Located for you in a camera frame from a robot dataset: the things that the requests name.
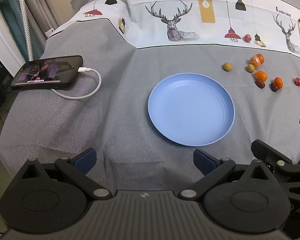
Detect blue plastic plate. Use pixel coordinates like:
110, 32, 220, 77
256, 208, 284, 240
147, 73, 235, 147

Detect grey printed bed sheet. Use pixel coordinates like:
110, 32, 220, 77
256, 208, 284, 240
0, 0, 300, 191

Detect white charging cable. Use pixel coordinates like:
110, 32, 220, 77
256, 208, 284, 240
50, 66, 102, 100

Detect spotted white pole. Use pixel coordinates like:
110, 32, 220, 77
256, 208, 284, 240
19, 0, 34, 61

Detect orange unwrapped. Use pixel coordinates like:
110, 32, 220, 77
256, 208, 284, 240
254, 70, 267, 82

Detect black smartphone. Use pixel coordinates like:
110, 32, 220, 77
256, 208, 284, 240
11, 55, 83, 89

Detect green olive fruit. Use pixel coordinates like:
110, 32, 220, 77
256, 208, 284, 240
246, 64, 255, 73
223, 62, 232, 72

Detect small orange back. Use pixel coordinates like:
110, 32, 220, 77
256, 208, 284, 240
256, 54, 264, 64

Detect red ball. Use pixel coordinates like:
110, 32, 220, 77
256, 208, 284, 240
243, 34, 252, 43

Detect red date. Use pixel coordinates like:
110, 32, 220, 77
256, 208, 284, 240
255, 80, 265, 89
270, 82, 279, 92

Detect grey curtain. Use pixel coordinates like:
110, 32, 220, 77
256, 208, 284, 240
26, 0, 59, 32

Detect red tomato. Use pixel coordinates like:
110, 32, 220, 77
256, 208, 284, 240
294, 77, 300, 87

